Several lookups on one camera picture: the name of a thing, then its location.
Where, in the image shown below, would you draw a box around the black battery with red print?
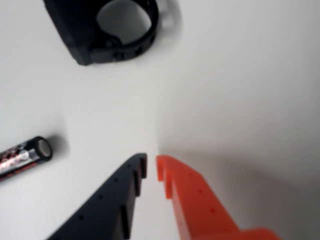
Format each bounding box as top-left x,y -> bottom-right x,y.
0,135 -> 54,183

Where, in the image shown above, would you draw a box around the dark navy gripper finger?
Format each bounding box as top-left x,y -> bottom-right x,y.
46,152 -> 148,240

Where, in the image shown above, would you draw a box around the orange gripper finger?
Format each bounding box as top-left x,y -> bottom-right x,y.
155,154 -> 282,240

